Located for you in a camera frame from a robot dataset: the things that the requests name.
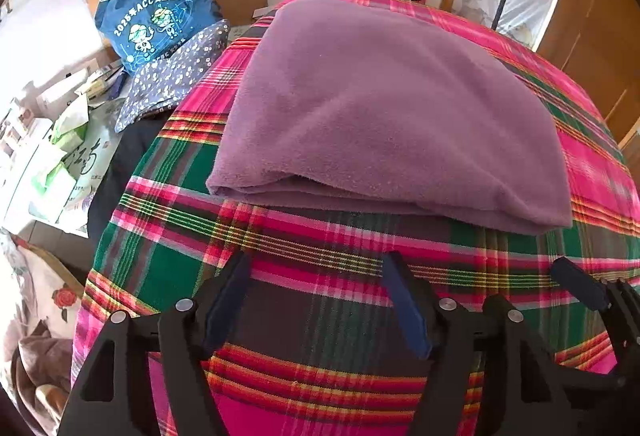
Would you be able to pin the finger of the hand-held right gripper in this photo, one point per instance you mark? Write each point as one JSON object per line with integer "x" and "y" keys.
{"x": 590, "y": 378}
{"x": 582, "y": 283}

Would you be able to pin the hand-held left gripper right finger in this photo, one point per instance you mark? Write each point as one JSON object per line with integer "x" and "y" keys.
{"x": 407, "y": 311}

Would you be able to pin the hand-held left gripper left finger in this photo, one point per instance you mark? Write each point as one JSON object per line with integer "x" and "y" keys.
{"x": 225, "y": 311}

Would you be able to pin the pink green plaid blanket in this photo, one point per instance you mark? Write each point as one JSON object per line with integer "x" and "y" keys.
{"x": 320, "y": 316}

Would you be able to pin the dark navy cloth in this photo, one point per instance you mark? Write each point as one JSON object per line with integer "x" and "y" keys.
{"x": 120, "y": 176}

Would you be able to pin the rose print quilt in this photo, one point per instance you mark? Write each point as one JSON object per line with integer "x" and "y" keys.
{"x": 55, "y": 286}

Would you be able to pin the brown plush cloth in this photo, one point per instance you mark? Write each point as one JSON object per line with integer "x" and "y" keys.
{"x": 45, "y": 366}

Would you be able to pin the pile of tissue packs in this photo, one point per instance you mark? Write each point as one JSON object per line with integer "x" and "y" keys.
{"x": 55, "y": 176}

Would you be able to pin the navy floral cloth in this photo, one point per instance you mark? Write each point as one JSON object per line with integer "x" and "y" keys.
{"x": 165, "y": 80}

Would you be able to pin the wooden door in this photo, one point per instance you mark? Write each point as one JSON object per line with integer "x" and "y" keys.
{"x": 595, "y": 40}

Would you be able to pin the pile of white boxes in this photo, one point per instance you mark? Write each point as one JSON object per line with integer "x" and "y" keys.
{"x": 60, "y": 90}

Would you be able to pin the clear plastic storage box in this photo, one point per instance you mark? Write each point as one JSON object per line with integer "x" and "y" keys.
{"x": 262, "y": 12}

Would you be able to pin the blue printed tote bag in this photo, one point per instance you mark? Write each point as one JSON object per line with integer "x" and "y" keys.
{"x": 150, "y": 15}

